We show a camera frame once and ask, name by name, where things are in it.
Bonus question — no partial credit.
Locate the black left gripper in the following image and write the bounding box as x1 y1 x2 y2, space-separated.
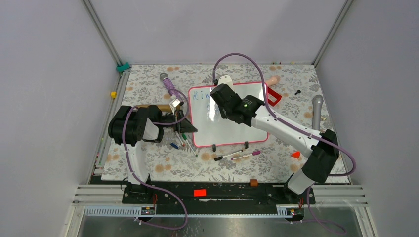
157 109 197 133

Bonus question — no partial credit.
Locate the pink framed whiteboard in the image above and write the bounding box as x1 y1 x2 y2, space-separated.
188 85 269 148

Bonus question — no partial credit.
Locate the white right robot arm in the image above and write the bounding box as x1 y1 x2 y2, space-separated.
210 84 339 203

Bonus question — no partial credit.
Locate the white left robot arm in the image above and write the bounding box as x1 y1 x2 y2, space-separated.
108 105 198 203

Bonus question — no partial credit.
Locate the green capped marker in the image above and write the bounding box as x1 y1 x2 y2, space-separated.
181 133 198 157

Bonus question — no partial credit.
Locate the red capped marker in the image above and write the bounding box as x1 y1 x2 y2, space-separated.
175 132 185 147

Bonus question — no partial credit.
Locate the black capped marker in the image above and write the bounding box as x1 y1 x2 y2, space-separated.
213 150 244 161

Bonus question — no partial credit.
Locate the purple capped marker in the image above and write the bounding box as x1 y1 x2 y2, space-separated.
230 151 261 160

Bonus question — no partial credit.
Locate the purple glitter microphone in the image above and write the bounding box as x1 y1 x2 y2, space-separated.
160 73 182 100

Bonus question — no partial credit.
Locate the red tape label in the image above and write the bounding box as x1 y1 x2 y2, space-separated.
193 189 207 197

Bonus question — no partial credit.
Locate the brown small block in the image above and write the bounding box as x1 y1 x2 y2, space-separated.
249 179 258 187

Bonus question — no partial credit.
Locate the orange triangle block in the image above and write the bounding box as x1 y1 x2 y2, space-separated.
291 152 301 159

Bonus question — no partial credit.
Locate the silver toy microphone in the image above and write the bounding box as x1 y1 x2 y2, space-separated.
312 95 324 130

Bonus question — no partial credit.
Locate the green corner clamp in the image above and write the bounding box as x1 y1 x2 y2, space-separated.
116 63 131 73

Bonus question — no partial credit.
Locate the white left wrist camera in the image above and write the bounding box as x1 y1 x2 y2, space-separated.
169 98 183 114

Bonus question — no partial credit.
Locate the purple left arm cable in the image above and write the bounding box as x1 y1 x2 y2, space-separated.
122 89 191 231

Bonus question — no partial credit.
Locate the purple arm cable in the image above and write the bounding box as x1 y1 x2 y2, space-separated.
122 89 191 231
212 52 357 236

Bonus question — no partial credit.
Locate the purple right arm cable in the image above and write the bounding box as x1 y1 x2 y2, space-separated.
212 52 357 236

